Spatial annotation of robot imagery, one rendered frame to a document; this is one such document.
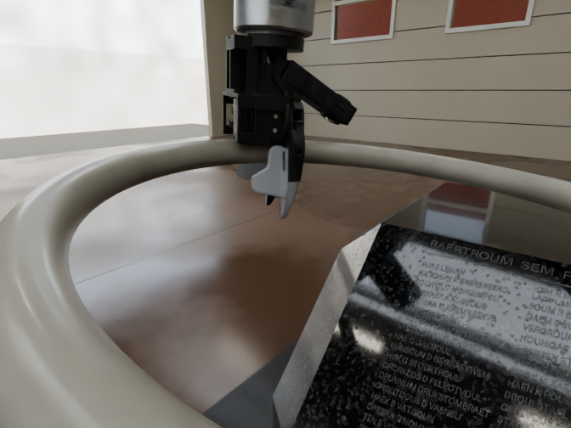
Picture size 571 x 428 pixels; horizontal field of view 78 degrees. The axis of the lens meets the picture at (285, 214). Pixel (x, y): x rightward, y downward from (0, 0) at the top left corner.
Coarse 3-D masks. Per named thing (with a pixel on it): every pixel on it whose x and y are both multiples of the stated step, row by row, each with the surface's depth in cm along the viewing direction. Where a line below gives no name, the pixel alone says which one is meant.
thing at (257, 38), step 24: (240, 48) 38; (264, 48) 39; (288, 48) 39; (240, 72) 40; (264, 72) 40; (240, 96) 38; (264, 96) 39; (288, 96) 40; (240, 120) 40; (264, 120) 40; (288, 120) 41; (264, 144) 41
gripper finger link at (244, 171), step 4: (240, 164) 47; (244, 164) 48; (248, 164) 48; (252, 164) 48; (256, 164) 48; (260, 164) 48; (264, 164) 49; (236, 168) 48; (240, 168) 48; (244, 168) 48; (248, 168) 48; (252, 168) 48; (256, 168) 48; (260, 168) 49; (236, 172) 48; (240, 172) 48; (244, 172) 48; (248, 172) 48; (252, 172) 49; (256, 172) 49; (240, 176) 48; (244, 176) 48; (248, 176) 49; (268, 196) 50; (272, 196) 50; (268, 200) 50; (272, 200) 50; (268, 204) 50
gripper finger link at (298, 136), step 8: (296, 120) 42; (296, 128) 41; (288, 136) 42; (296, 136) 41; (304, 136) 41; (288, 144) 42; (296, 144) 41; (304, 144) 41; (288, 152) 42; (296, 152) 42; (304, 152) 41; (288, 160) 42; (296, 160) 41; (288, 168) 42; (296, 168) 42; (288, 176) 42; (296, 176) 43
